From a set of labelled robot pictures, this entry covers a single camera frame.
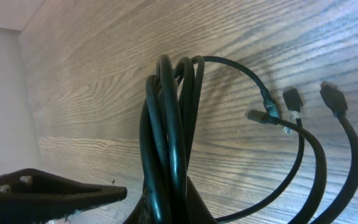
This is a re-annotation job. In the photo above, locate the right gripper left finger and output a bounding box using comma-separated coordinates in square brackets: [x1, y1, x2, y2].
[0, 169, 127, 223]

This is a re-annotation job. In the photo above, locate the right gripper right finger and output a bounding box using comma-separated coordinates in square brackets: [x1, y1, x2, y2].
[124, 179, 218, 224]

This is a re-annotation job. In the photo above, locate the thick black USB cable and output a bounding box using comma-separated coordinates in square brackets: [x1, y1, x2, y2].
[138, 54, 358, 224]

